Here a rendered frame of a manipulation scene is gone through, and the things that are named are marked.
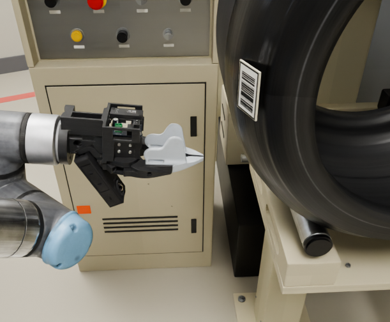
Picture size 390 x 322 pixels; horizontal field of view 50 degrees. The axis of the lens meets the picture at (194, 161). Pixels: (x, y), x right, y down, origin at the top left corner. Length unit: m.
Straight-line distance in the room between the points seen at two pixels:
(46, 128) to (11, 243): 0.17
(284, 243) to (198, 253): 1.03
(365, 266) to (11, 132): 0.62
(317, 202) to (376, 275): 0.27
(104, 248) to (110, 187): 1.06
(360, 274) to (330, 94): 0.39
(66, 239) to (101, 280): 1.23
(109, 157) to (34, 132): 0.11
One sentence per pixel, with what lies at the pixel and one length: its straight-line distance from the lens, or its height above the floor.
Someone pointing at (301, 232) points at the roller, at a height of 0.91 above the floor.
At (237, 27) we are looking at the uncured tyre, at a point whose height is 1.23.
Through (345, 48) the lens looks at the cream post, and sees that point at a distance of 0.93.
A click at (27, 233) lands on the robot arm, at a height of 1.02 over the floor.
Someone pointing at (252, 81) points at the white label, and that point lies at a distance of 0.47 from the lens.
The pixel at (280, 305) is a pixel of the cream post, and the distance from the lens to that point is 1.46.
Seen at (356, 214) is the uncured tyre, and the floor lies 1.00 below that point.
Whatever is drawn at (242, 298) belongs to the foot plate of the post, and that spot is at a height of 0.02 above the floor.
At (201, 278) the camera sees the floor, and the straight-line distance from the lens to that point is 1.77.
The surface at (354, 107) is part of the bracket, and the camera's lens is 0.98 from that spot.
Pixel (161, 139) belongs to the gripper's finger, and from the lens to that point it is 0.65.
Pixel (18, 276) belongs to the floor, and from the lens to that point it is 1.91.
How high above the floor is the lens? 1.39
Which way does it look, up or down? 36 degrees down
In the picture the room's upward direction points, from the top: straight up
